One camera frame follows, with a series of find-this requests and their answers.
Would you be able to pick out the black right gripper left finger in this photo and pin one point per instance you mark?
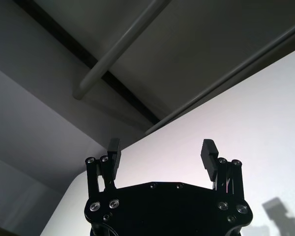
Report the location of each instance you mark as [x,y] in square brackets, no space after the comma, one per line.
[113,159]

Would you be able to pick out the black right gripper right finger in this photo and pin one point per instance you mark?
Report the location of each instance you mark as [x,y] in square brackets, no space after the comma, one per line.
[210,159]

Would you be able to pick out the thick grey horizontal rail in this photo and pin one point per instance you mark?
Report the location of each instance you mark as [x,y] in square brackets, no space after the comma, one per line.
[113,56]

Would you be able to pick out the black slotted frame upright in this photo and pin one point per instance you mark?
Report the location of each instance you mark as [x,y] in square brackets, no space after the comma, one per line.
[64,38]

